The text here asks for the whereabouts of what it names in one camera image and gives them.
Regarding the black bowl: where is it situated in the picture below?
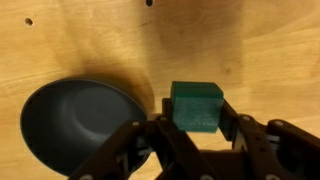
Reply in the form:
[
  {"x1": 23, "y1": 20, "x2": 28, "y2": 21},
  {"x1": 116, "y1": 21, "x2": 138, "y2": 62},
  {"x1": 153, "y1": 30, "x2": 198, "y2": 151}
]
[{"x1": 19, "y1": 78, "x2": 150, "y2": 178}]

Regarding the green block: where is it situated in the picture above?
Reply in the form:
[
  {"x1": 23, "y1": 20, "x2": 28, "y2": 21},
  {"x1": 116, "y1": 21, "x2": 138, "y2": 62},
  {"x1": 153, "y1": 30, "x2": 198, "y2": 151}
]
[{"x1": 170, "y1": 80, "x2": 225, "y2": 134}]

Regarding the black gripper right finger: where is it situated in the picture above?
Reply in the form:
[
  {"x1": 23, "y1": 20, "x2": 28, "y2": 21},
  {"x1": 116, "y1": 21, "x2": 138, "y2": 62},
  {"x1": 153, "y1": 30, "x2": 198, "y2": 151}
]
[{"x1": 218, "y1": 99, "x2": 320, "y2": 180}]

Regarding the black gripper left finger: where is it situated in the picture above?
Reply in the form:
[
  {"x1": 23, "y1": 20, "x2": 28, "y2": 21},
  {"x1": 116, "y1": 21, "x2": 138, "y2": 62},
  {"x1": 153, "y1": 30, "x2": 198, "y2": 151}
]
[{"x1": 68, "y1": 97, "x2": 218, "y2": 180}]

